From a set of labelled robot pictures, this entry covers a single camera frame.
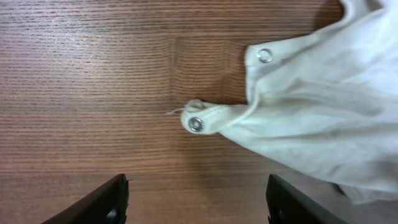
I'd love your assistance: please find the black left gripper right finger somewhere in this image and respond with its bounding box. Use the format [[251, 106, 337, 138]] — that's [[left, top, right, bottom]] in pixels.
[[266, 174, 348, 224]]

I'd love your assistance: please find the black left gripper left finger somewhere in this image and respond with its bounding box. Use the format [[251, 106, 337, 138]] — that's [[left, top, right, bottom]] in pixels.
[[43, 174, 129, 224]]

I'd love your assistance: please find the white camouflage baby garment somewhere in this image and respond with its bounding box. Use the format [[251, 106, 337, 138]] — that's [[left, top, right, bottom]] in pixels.
[[180, 0, 397, 204]]

